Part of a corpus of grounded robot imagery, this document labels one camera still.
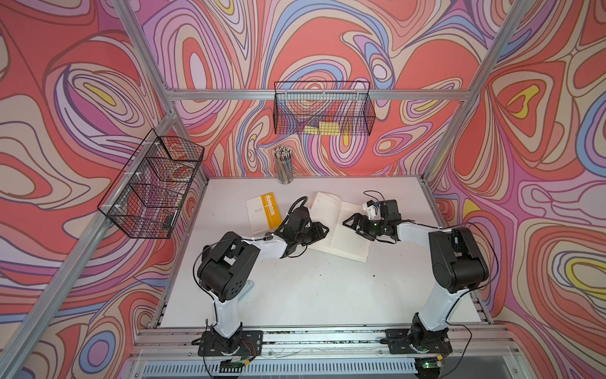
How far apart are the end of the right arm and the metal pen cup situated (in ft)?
1.32

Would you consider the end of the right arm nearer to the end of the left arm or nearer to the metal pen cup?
the end of the left arm

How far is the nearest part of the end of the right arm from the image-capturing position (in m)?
0.75

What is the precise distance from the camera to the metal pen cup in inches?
42.3
